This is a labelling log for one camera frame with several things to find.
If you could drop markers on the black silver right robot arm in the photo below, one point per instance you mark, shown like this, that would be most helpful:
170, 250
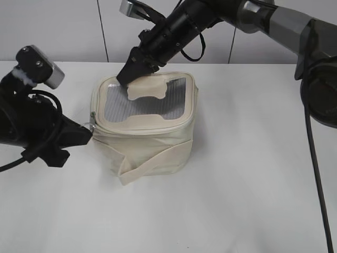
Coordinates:
311, 39

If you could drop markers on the metal zipper pull with ring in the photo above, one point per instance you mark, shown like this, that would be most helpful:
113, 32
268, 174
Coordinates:
90, 124

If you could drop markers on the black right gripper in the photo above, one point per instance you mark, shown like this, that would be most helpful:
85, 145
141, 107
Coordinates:
158, 45

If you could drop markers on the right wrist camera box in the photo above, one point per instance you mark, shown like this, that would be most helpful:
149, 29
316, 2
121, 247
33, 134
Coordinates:
133, 9

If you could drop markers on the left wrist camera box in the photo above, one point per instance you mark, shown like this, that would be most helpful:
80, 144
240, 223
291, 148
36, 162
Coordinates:
38, 67

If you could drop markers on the cream fabric zipper bag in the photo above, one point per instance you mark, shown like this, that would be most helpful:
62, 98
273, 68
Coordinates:
145, 129

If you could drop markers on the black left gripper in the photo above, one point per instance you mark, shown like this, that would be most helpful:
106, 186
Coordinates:
31, 120

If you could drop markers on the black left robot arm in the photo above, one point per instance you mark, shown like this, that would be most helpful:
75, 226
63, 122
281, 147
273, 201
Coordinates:
13, 85

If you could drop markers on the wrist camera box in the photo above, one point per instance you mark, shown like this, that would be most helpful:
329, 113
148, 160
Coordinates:
133, 9
38, 67

